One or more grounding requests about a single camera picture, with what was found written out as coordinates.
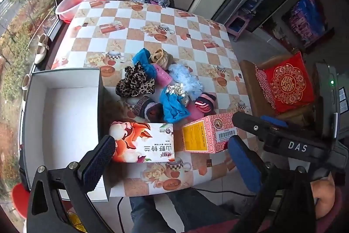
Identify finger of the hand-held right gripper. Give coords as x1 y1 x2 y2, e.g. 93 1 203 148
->
232 111 273 141
260 115 289 129

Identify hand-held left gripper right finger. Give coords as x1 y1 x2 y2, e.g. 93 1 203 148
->
228 136 317 233

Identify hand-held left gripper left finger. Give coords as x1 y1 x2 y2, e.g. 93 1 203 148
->
27 135 116 233

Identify striped knitted glove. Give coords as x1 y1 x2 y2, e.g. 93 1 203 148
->
195 94 218 114

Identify pink cloth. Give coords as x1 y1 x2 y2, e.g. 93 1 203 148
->
188 105 211 121

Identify white cardboard box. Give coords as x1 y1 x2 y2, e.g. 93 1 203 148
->
19 68 111 202

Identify purple knitted hat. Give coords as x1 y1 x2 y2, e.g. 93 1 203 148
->
132 97 164 118

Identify light blue fluffy scrunchie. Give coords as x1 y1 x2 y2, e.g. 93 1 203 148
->
168 63 204 100

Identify teal blue fabric scrunchie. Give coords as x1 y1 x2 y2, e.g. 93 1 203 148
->
159 87 190 123
133 48 158 78

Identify cream satin polka-dot scrunchie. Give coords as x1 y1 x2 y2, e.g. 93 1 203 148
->
164 82 190 106

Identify leopard print scrunchie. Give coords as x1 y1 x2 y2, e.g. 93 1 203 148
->
116 62 156 98

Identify pink sponge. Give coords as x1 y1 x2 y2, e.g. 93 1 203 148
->
153 64 171 86

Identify tan fabric scrunchie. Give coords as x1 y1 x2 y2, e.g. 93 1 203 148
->
151 48 175 70

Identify person's right forearm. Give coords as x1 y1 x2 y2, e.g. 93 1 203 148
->
311 177 343 223

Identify red gingham cloth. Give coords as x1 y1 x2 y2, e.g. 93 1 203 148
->
255 65 276 110

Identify red patterned cushion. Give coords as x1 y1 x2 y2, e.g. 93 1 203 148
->
264 54 316 110

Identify pink box with yellow label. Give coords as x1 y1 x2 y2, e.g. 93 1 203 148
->
181 113 238 154

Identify brown wooden armchair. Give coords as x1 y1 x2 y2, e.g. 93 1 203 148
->
239 51 323 119

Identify person's jeans legs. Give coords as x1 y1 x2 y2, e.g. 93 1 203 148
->
129 189 246 233

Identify red plastic stool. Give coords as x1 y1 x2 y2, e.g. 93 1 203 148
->
11 182 31 219

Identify pink plastic stool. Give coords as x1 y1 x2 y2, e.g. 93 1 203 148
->
226 11 253 41

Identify blue printed carton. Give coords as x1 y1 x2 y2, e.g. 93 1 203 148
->
282 0 329 48

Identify cream leather shoe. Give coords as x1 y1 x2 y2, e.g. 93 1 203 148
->
21 74 32 91
33 33 50 64

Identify checkered printed tablecloth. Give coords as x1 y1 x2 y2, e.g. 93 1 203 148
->
50 0 253 198

